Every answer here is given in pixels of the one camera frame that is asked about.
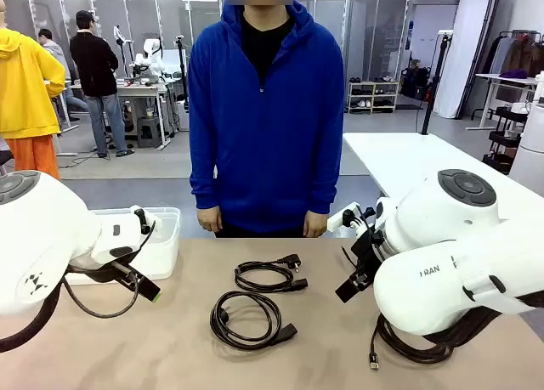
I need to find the mannequin in yellow hoodie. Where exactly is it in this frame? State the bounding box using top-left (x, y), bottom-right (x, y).
top-left (0, 0), bottom-right (67, 181)

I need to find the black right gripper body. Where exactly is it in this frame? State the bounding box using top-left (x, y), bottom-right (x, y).
top-left (350, 228), bottom-right (386, 280)

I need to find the white device on stand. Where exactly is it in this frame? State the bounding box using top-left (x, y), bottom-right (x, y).
top-left (112, 24), bottom-right (130, 79)

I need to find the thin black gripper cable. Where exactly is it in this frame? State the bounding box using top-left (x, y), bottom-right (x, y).
top-left (62, 219), bottom-right (157, 319)

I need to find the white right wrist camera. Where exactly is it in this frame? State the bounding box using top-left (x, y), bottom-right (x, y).
top-left (326, 201), bottom-right (362, 234)

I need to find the black utility cart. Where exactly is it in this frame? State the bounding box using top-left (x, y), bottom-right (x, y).
top-left (482, 105), bottom-right (530, 175)

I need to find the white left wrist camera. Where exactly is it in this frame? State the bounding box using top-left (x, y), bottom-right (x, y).
top-left (129, 205), bottom-right (165, 238)

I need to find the black bags pile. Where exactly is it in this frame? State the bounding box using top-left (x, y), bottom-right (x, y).
top-left (400, 58), bottom-right (433, 101)

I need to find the wooden shoe rack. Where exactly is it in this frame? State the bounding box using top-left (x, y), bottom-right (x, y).
top-left (347, 77), bottom-right (400, 115)

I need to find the person's left forearm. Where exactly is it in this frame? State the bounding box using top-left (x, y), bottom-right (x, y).
top-left (308, 122), bottom-right (345, 216)

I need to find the grey step stool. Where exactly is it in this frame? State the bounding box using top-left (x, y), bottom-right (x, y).
top-left (136, 116), bottom-right (163, 149)

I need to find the right arm black cable sleeve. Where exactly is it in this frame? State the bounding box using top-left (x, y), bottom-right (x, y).
top-left (441, 291), bottom-right (544, 348)

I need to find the large white table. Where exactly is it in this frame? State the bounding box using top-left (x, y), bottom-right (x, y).
top-left (343, 132), bottom-right (544, 238)

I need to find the clothes rack with garments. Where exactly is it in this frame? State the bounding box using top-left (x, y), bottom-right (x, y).
top-left (482, 29), bottom-right (544, 79)

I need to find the person in blue hoodie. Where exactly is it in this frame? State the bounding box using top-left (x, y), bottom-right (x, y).
top-left (188, 0), bottom-right (346, 239)

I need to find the white background workbench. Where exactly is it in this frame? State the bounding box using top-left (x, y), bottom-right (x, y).
top-left (70, 77), bottom-right (179, 151)

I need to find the small white desk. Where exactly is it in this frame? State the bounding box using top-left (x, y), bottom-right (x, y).
top-left (465, 72), bottom-right (541, 131)

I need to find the black light stand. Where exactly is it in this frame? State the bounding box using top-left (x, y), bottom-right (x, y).
top-left (420, 29), bottom-right (454, 136)

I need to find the person's right hand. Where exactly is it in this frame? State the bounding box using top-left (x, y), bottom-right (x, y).
top-left (197, 208), bottom-right (224, 234)

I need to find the left arm black cable sleeve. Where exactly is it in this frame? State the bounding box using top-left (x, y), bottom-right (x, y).
top-left (0, 274), bottom-right (65, 353)

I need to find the arm black cable sleeve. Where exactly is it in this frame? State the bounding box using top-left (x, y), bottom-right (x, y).
top-left (0, 274), bottom-right (65, 353)
top-left (441, 291), bottom-right (544, 348)

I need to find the white folding screen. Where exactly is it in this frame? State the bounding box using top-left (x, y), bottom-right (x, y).
top-left (432, 0), bottom-right (502, 120)

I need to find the man in black jacket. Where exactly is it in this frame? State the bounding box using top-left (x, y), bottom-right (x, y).
top-left (69, 9), bottom-right (136, 159)

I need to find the person's left hand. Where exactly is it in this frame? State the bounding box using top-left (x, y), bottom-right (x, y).
top-left (303, 211), bottom-right (329, 239)

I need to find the clear plastic storage container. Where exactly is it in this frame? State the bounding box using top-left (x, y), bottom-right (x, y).
top-left (66, 206), bottom-right (182, 285)

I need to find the black power cable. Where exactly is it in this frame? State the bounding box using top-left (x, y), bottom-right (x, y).
top-left (209, 291), bottom-right (298, 351)
top-left (234, 253), bottom-right (309, 294)

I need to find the person in grey top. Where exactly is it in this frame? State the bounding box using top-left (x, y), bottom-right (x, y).
top-left (37, 27), bottom-right (88, 123)

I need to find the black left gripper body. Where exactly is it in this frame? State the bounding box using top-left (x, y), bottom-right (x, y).
top-left (67, 257), bottom-right (144, 285)

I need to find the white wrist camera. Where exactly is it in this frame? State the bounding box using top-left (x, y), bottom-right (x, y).
top-left (129, 205), bottom-right (165, 238)
top-left (326, 201), bottom-right (362, 234)

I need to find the black camera tripod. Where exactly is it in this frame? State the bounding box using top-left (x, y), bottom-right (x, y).
top-left (174, 35), bottom-right (190, 110)

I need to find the person's right forearm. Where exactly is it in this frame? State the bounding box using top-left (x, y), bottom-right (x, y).
top-left (189, 122), bottom-right (222, 212)

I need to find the white cylindrical pedestal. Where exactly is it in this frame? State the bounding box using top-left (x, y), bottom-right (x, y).
top-left (507, 71), bottom-right (544, 195)

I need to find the small white background robot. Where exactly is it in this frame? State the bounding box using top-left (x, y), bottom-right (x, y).
top-left (132, 37), bottom-right (166, 79)

